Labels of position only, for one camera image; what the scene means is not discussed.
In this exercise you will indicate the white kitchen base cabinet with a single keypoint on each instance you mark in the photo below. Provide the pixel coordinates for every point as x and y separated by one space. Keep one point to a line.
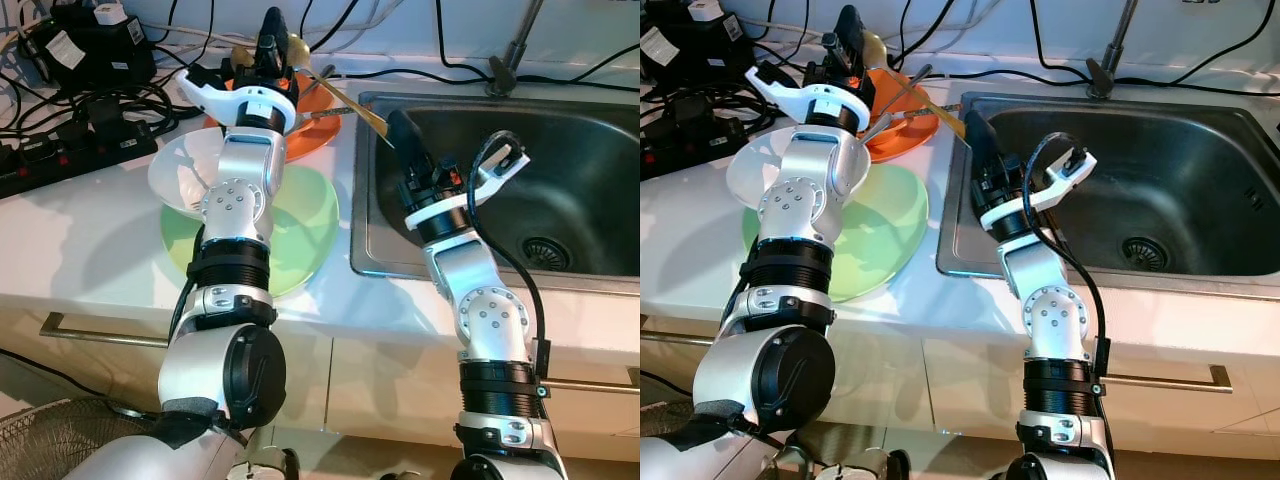
950 390
380 390

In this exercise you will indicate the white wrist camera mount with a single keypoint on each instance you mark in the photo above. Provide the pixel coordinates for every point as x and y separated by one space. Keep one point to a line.
1070 170
775 90
205 95
440 210

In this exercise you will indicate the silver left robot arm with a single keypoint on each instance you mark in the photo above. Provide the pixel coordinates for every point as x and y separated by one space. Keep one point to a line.
810 200
235 200

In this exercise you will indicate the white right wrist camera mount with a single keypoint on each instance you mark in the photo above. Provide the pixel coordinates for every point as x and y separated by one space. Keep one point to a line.
440 210
1070 170

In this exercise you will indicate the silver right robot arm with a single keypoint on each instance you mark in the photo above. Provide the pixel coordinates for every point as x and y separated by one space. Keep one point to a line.
1055 320
490 320

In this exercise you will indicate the black power strip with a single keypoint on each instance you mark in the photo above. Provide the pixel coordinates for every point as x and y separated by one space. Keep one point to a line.
680 145
60 150

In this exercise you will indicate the white power adapter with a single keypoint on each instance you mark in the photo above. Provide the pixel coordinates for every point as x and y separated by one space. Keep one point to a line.
110 14
705 10

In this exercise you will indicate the stainless steel sink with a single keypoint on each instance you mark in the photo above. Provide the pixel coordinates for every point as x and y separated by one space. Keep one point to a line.
580 170
1180 170

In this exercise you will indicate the metal sink faucet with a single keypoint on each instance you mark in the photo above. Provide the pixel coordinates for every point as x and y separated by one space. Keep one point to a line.
503 75
1103 75

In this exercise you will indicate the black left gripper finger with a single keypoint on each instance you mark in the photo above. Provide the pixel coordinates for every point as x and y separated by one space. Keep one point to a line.
273 30
851 30

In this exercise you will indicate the orange plate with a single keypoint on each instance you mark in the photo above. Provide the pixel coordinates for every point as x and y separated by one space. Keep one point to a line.
900 140
310 140

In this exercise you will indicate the black sink drain strainer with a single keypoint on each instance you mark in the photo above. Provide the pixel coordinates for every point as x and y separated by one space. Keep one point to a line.
546 255
1145 253

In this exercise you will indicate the grey steel utensil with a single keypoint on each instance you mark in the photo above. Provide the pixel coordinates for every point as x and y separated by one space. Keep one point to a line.
318 83
905 88

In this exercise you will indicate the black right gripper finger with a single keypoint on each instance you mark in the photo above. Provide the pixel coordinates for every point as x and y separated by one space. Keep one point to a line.
985 145
408 145

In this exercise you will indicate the green plate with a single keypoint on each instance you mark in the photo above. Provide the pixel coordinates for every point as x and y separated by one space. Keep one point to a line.
890 230
305 230

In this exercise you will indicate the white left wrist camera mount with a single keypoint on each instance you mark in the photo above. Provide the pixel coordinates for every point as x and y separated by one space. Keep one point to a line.
775 90
205 95

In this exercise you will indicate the white bowl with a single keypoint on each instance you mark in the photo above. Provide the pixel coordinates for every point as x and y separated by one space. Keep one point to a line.
180 170
750 170

